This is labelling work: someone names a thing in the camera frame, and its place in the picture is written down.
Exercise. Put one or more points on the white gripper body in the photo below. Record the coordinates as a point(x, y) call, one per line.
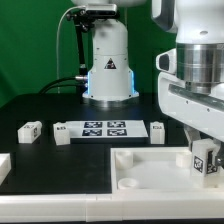
point(191, 88)

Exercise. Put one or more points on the white left wall piece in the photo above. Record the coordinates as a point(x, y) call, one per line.
point(5, 166)

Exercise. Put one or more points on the white marker base plate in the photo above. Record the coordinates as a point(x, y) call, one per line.
point(107, 129)

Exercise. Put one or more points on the grey camera on mount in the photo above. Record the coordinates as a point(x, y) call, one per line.
point(101, 9)

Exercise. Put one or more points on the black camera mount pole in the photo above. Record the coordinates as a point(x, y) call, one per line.
point(80, 43)

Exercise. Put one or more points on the white square table top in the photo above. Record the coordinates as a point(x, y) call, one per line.
point(145, 170)

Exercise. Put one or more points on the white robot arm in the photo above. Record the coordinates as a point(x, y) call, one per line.
point(196, 23)

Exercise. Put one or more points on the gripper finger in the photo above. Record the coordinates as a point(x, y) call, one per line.
point(191, 135)
point(219, 153)

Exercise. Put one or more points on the white front wall rail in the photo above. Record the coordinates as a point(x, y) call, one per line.
point(115, 207)

